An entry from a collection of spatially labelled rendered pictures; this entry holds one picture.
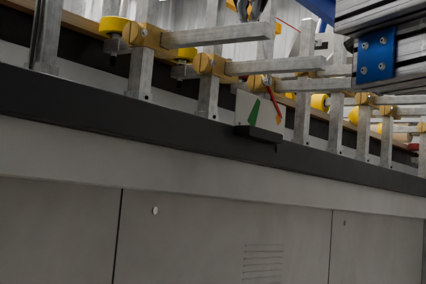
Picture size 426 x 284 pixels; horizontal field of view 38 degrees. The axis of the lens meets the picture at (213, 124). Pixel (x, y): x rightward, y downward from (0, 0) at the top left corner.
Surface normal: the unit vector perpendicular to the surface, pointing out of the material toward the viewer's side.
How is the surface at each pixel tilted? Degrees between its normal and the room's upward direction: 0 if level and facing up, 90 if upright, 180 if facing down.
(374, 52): 90
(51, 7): 90
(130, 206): 90
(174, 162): 90
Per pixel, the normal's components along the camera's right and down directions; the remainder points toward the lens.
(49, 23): 0.81, 0.00
